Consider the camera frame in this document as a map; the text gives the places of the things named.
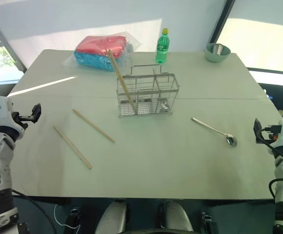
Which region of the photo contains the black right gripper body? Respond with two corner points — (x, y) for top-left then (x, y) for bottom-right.
(261, 124), (282, 141)

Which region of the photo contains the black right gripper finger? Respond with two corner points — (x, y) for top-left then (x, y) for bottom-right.
(253, 117), (263, 133)
(254, 131), (264, 145)

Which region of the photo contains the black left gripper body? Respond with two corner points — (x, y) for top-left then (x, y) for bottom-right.
(11, 111), (34, 128)

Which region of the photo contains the long metal spoon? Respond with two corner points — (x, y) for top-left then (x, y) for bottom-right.
(191, 117), (238, 148)

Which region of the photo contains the wooden chopstick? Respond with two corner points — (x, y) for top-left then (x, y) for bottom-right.
(106, 49), (136, 115)
(72, 109), (116, 143)
(53, 125), (93, 170)

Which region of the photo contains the green bowl steel lining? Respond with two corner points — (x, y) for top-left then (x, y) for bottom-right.
(204, 42), (231, 64)

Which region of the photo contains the red foil package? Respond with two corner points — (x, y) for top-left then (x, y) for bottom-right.
(75, 35), (128, 59)

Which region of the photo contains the small black box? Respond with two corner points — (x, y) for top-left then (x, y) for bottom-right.
(17, 222), (30, 234)

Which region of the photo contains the grey rounded shape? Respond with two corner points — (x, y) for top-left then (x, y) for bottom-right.
(94, 200), (128, 234)
(157, 200), (194, 234)

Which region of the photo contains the clear plastic bag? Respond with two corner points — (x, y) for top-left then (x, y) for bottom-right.
(62, 31), (142, 73)

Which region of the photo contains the green plastic bottle yellow cap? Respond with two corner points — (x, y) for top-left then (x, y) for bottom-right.
(155, 28), (170, 65)

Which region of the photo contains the dark window frame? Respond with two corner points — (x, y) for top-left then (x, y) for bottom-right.
(0, 9), (28, 86)
(208, 0), (236, 44)

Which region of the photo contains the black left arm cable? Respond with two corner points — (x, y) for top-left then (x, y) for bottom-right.
(11, 190), (57, 234)

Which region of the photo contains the black bracket under table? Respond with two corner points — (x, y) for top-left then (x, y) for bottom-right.
(200, 212), (219, 234)
(63, 207), (82, 234)

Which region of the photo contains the thin white cable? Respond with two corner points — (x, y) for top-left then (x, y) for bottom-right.
(54, 204), (81, 230)

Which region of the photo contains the metal wire cutlery basket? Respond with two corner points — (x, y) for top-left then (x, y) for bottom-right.
(116, 64), (181, 118)

